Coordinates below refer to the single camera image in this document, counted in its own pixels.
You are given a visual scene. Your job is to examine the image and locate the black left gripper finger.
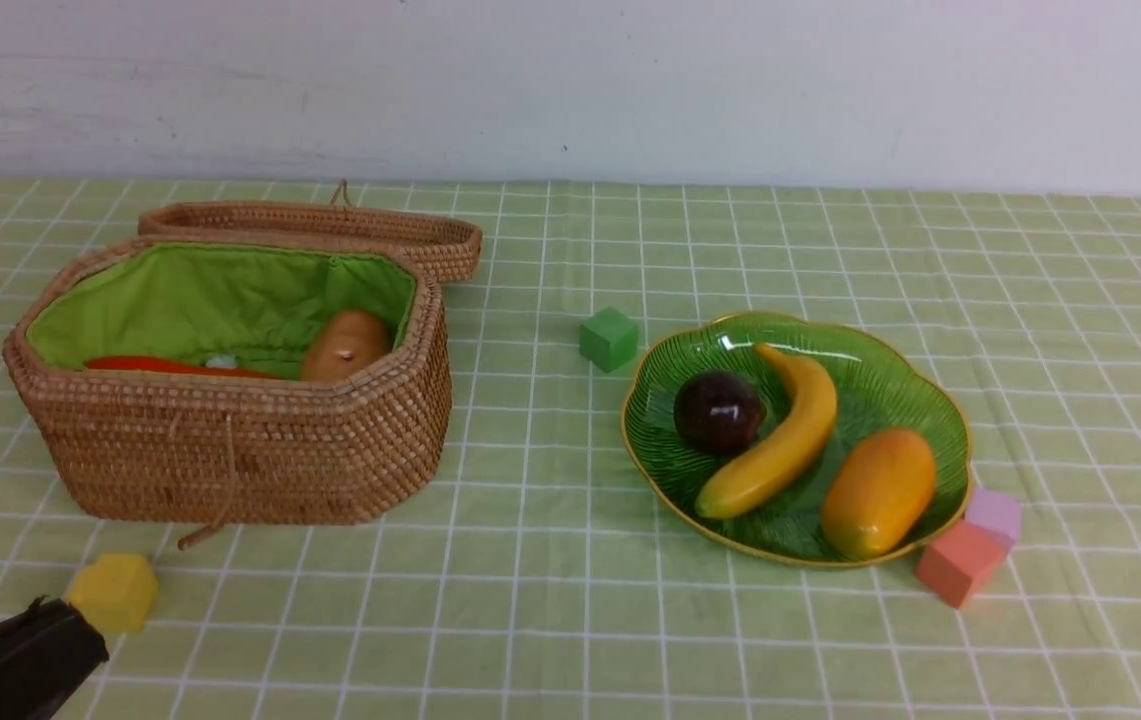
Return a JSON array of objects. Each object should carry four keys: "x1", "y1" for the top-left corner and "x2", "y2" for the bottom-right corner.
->
[{"x1": 0, "y1": 596, "x2": 110, "y2": 719}]

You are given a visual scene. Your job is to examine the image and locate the orange plastic carrot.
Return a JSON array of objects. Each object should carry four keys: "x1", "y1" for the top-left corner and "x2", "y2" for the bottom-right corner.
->
[{"x1": 84, "y1": 355, "x2": 281, "y2": 381}]

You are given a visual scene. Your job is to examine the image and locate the brown plastic potato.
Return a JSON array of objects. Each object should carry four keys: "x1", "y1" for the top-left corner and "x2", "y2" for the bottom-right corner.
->
[{"x1": 300, "y1": 309, "x2": 395, "y2": 382}]

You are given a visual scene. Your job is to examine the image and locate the purple plastic mangosteen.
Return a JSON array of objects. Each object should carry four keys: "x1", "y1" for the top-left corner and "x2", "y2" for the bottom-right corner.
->
[{"x1": 672, "y1": 370, "x2": 764, "y2": 458}]

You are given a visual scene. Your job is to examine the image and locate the yellow plastic banana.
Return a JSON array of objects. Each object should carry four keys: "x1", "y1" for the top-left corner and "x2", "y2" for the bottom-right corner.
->
[{"x1": 695, "y1": 343, "x2": 837, "y2": 520}]

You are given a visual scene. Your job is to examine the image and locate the orange plastic mango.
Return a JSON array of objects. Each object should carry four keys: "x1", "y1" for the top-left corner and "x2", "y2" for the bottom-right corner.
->
[{"x1": 820, "y1": 427, "x2": 937, "y2": 561}]

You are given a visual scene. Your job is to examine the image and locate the woven wicker basket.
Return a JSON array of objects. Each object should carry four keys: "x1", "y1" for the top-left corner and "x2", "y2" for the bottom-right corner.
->
[{"x1": 2, "y1": 234, "x2": 454, "y2": 529}]

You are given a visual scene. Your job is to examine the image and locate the green checkered tablecloth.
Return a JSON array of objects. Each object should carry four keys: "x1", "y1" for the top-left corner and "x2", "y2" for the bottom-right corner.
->
[{"x1": 0, "y1": 179, "x2": 1141, "y2": 719}]

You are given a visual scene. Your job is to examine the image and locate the wicker basket lid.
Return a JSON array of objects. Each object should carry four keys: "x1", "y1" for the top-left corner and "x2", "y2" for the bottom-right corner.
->
[{"x1": 137, "y1": 179, "x2": 484, "y2": 283}]

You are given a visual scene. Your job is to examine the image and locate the green foam cube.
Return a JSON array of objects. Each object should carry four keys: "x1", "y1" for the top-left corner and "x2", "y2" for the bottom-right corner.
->
[{"x1": 578, "y1": 307, "x2": 640, "y2": 373}]

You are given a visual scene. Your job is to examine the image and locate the green leaf glass plate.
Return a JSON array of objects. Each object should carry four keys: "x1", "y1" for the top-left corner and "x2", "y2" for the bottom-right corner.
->
[{"x1": 620, "y1": 312, "x2": 974, "y2": 571}]

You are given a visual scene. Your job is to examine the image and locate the pink foam cube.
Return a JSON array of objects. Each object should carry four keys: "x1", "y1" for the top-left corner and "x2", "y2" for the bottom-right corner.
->
[{"x1": 916, "y1": 520, "x2": 1008, "y2": 609}]

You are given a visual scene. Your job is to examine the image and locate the purple foam cube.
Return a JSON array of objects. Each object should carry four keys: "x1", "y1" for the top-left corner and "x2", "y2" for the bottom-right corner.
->
[{"x1": 964, "y1": 487, "x2": 1022, "y2": 552}]

